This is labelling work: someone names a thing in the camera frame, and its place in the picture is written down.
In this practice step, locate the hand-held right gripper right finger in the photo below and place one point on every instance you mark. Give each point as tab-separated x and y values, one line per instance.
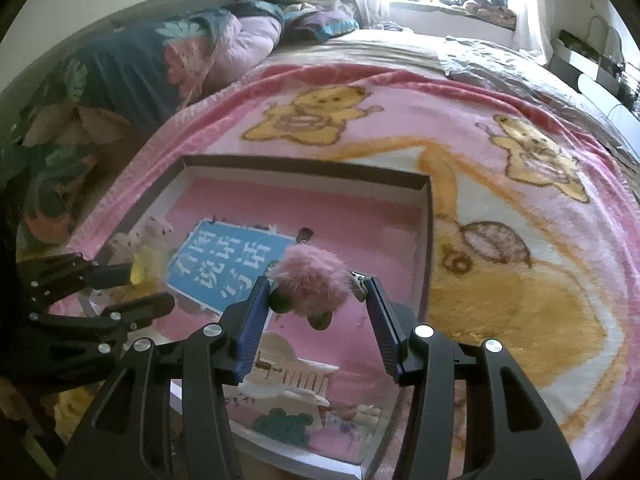
384	322

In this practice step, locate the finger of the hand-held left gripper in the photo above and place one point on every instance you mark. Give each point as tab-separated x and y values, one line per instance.
142	307
102	274

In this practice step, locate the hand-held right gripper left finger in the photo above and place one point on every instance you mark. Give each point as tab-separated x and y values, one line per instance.
251	321

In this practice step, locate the yellow fluffy hair clip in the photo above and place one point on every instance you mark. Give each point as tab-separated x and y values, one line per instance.
145	267

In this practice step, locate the pink fluffy hair clip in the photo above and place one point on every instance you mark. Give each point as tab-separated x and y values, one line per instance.
312	277

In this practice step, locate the shallow cardboard box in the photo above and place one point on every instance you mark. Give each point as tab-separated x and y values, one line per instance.
345	230

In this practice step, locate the small dark hair clip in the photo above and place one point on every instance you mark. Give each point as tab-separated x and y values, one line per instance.
305	234

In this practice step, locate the pink bear printed blanket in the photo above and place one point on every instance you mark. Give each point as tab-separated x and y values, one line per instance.
500	200

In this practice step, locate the dark floral quilt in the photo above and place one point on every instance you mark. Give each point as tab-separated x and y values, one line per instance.
120	90

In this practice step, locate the clear plastic sheet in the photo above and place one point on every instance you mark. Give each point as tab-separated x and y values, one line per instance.
475	55

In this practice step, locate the purple pillow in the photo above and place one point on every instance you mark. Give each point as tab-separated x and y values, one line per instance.
327	25

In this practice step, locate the white desk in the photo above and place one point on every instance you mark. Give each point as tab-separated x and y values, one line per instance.
592	72

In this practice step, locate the pile of clothes on windowsill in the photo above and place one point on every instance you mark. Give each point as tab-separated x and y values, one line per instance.
480	5

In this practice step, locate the white curtain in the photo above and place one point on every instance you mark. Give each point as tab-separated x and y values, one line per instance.
525	15

